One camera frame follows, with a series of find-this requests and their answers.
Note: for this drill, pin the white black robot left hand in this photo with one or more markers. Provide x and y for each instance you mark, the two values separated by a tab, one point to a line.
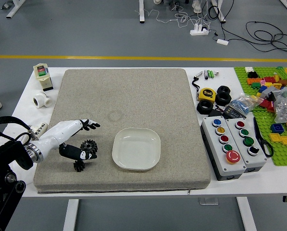
59	132

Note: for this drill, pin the big black gear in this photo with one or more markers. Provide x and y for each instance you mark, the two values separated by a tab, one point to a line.
88	145

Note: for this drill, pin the small black gear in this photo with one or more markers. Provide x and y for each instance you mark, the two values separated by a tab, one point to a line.
79	166

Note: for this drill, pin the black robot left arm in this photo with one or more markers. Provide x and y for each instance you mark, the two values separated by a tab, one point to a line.
3	158

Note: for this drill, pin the large black hex nut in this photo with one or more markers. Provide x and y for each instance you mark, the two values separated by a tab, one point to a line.
205	107
223	89
223	99

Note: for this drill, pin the five-button grey control box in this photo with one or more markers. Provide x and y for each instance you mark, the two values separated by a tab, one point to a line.
223	154

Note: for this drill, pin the four-button grey control box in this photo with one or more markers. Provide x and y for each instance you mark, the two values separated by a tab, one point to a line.
247	144

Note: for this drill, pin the white tube with writing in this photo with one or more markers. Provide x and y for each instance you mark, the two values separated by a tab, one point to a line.
40	127

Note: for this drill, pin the white pipe tee fitting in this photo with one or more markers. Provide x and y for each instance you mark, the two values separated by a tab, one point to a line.
41	99

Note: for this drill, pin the grey-brown mat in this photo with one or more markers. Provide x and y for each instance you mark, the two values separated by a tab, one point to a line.
128	101

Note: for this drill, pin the white square plate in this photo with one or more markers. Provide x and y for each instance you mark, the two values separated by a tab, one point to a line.
136	149

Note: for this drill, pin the yellow tape measure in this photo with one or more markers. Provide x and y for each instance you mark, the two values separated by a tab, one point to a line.
207	94

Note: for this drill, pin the black flat plate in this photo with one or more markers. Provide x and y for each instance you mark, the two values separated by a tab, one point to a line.
215	112

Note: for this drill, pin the white black marker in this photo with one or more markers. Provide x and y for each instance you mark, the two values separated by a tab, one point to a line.
205	73

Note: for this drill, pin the green battery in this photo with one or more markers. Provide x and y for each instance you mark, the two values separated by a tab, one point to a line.
209	73
212	73

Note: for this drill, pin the small silver clip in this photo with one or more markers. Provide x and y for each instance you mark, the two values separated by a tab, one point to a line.
216	72

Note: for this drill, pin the white power strip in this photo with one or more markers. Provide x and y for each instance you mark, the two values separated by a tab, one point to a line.
198	30

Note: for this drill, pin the small black display module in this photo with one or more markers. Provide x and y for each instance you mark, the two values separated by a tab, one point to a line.
234	112

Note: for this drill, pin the white power adapter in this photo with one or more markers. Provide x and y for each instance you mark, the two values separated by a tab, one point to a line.
222	41

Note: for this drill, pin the clear bag of blue parts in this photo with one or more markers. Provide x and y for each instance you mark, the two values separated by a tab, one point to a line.
244	103

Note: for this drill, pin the white brick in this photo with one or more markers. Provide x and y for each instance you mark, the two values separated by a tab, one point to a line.
249	69

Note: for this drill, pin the black scissors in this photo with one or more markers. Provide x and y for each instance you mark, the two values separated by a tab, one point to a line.
259	134

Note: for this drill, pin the black brick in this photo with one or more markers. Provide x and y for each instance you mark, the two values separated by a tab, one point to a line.
252	74

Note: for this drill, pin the green brick baseplate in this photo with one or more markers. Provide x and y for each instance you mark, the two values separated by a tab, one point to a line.
265	125

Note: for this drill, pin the red brick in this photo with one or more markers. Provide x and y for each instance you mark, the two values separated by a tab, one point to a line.
265	104

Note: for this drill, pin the grey brick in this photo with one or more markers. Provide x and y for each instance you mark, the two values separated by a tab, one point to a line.
269	91

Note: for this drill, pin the yellow flat tile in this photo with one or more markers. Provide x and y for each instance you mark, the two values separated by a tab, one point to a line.
286	140
275	137

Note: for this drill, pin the blue brick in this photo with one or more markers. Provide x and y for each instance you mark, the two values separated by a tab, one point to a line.
277	128

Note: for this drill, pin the clear bag of silver screws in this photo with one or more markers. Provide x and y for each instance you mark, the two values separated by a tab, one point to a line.
286	108

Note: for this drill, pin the long green brick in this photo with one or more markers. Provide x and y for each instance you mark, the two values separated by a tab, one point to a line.
282	72

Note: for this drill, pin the cream switch box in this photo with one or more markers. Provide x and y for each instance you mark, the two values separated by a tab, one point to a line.
42	75

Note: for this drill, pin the grey table bracket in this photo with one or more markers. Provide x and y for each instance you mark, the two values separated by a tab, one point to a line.
208	201

